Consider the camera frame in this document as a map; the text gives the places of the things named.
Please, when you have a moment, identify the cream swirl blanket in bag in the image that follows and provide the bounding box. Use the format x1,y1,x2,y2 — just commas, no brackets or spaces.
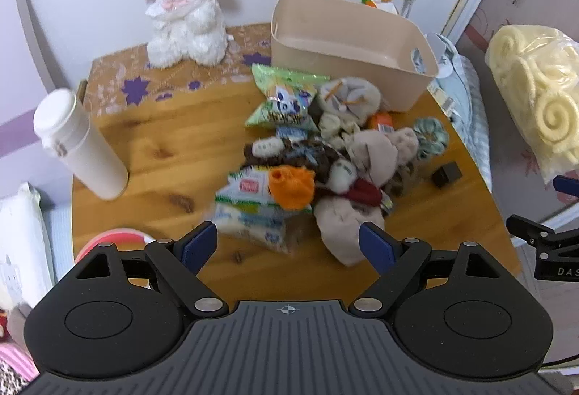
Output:
485,24,579,186

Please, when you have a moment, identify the white pillow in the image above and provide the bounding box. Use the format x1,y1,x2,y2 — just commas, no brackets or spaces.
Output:
0,182,58,311

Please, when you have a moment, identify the teal hair scrunchie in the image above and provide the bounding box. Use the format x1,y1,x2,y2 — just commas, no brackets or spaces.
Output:
414,118,450,161

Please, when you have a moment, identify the green snack packet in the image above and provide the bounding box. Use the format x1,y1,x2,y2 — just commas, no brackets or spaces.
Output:
244,64,331,134

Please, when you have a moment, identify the wooden desk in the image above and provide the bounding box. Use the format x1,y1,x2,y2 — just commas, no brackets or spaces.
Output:
72,22,522,301

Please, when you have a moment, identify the white purple cabinet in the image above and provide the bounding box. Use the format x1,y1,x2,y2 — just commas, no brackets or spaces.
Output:
0,0,90,198

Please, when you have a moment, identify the cartoon print tissue packet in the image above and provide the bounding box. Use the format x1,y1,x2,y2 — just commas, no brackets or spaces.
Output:
210,205,291,254

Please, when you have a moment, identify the beige plastic storage bin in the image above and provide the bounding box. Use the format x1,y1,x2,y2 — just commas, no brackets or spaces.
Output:
270,0,439,113

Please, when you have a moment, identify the pink striped cloth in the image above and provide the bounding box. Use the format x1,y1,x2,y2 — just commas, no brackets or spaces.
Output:
0,344,42,395

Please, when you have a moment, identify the cream white sock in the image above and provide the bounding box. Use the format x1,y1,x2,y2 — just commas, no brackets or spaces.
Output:
319,112,363,148

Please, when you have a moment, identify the beige plush toy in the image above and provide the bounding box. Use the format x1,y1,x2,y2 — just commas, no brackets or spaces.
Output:
314,196,386,267

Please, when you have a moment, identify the brown floral table cloth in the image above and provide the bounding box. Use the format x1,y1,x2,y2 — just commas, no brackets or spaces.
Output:
84,22,278,118

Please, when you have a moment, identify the light blue plush toy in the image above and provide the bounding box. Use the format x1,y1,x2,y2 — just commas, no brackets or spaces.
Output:
427,32,495,193

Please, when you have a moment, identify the white thermos bottle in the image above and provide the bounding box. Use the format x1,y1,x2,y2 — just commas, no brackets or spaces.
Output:
33,88,130,200

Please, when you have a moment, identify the pink white round gadget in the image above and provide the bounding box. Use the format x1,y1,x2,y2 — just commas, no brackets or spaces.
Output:
75,229,157,288

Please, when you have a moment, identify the dark red sock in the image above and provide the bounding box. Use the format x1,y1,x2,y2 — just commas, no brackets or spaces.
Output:
347,179,393,211

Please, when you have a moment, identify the white packet with red label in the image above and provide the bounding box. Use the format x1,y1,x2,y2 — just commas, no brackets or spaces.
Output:
215,166,313,216

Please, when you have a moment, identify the orange snack packet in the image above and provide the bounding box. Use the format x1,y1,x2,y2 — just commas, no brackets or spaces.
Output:
368,111,394,134

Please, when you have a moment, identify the white lamb plush toy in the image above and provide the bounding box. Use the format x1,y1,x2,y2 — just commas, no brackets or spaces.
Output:
144,0,238,69

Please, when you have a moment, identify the small black box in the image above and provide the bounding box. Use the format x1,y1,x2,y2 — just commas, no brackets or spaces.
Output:
432,162,463,189

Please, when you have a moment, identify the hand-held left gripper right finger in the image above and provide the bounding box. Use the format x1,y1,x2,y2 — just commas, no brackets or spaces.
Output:
350,221,508,318

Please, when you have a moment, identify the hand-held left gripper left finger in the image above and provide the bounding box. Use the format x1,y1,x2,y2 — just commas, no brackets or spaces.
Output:
72,221,229,318

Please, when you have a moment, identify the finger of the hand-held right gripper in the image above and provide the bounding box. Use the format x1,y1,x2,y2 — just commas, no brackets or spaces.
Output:
506,214,579,258
553,175,579,197

